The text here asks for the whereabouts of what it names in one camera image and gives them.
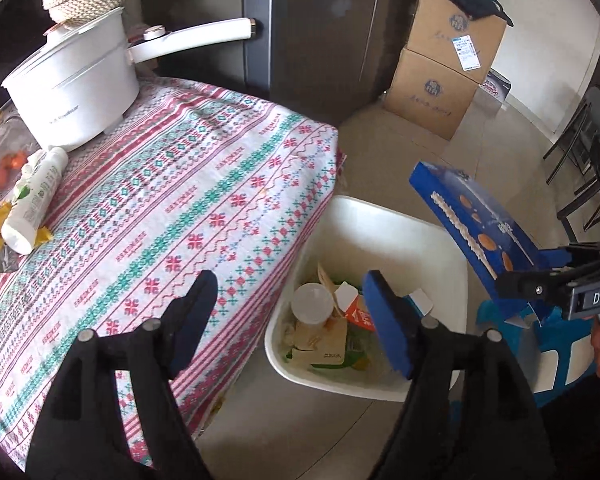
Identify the patterned striped tablecloth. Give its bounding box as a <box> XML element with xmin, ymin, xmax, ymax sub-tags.
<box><xmin>0</xmin><ymin>78</ymin><xmax>340</xmax><ymax>465</ymax></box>

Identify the white electric cooking pot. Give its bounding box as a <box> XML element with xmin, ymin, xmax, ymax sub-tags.
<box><xmin>2</xmin><ymin>8</ymin><xmax>257</xmax><ymax>152</ymax></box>

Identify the dark blue cookie package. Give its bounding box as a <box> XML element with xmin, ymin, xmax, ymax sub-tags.
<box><xmin>408</xmin><ymin>162</ymin><xmax>570</xmax><ymax>324</ymax></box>

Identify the yellow snack wrapper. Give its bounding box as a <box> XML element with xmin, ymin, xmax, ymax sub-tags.
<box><xmin>0</xmin><ymin>202</ymin><xmax>54</xmax><ymax>274</ymax></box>

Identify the black chair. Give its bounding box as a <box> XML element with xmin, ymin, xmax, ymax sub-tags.
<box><xmin>543</xmin><ymin>87</ymin><xmax>600</xmax><ymax>243</ymax></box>

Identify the upper cardboard box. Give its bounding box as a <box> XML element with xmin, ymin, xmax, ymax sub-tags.
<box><xmin>405</xmin><ymin>0</ymin><xmax>507</xmax><ymax>84</ymax></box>

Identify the dark grey refrigerator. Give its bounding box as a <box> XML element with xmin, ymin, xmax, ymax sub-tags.
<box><xmin>140</xmin><ymin>0</ymin><xmax>416</xmax><ymax>125</ymax></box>

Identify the small box on floor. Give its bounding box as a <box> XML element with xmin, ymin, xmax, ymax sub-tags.
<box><xmin>480</xmin><ymin>68</ymin><xmax>512</xmax><ymax>104</ymax></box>

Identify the glass jar with tomatoes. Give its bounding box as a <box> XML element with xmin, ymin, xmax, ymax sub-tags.
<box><xmin>0</xmin><ymin>114</ymin><xmax>38</xmax><ymax>190</ymax></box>

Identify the black cap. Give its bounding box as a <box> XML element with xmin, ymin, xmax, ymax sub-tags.
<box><xmin>449</xmin><ymin>0</ymin><xmax>514</xmax><ymax>27</ymax></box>

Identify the lower cardboard box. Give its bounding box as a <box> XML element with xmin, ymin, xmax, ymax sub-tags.
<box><xmin>384</xmin><ymin>48</ymin><xmax>478</xmax><ymax>141</ymax></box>

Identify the green snack bag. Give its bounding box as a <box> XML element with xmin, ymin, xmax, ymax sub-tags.
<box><xmin>284</xmin><ymin>328</ymin><xmax>378</xmax><ymax>372</ymax></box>

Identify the beige paper packet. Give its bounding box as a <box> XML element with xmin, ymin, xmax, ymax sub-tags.
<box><xmin>290</xmin><ymin>318</ymin><xmax>348</xmax><ymax>366</ymax></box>

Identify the blue plastic stool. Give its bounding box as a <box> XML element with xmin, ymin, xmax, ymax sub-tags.
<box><xmin>476</xmin><ymin>300</ymin><xmax>595</xmax><ymax>408</ymax></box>

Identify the white plastic trash bin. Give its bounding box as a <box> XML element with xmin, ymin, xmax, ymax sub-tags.
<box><xmin>264</xmin><ymin>196</ymin><xmax>468</xmax><ymax>402</ymax></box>

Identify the cardboard box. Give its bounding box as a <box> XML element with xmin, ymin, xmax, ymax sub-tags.
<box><xmin>384</xmin><ymin>48</ymin><xmax>478</xmax><ymax>141</ymax></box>
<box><xmin>405</xmin><ymin>0</ymin><xmax>507</xmax><ymax>84</ymax></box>

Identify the white green yogurt bottle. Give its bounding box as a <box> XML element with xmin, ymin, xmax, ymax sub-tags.
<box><xmin>1</xmin><ymin>148</ymin><xmax>69</xmax><ymax>255</ymax></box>

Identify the orange white carton piece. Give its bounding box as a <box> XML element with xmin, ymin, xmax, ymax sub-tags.
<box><xmin>335</xmin><ymin>282</ymin><xmax>375</xmax><ymax>332</ymax></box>

